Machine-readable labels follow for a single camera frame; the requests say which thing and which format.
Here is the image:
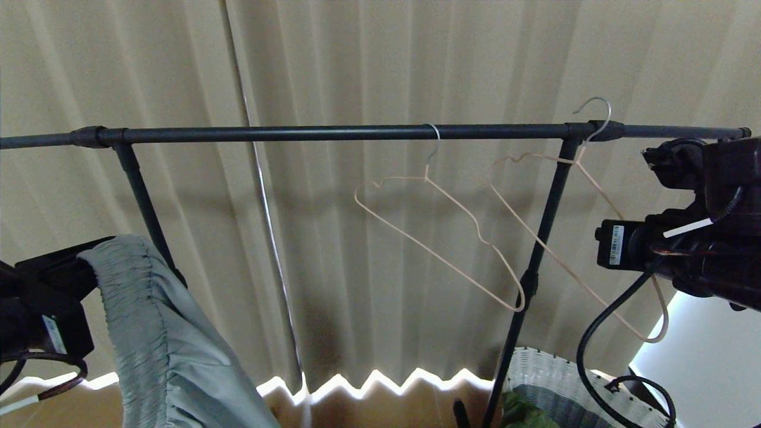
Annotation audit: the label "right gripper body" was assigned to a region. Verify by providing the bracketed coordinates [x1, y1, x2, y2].
[596, 205, 761, 313]

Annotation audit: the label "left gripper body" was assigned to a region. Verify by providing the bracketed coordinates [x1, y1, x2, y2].
[0, 243, 99, 363]

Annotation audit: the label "pale grey shorts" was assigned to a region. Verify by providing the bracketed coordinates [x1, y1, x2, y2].
[77, 234, 280, 428]

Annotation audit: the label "pink clothes hanger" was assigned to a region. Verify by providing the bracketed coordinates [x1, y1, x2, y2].
[354, 124, 526, 313]
[488, 97, 670, 344]

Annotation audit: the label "white laundry basket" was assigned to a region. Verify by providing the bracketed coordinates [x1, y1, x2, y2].
[502, 348, 677, 428]

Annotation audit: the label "black clothes rack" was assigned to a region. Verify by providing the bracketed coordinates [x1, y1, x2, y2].
[0, 121, 751, 428]

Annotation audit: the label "green garment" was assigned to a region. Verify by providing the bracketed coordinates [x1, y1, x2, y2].
[502, 389, 559, 428]

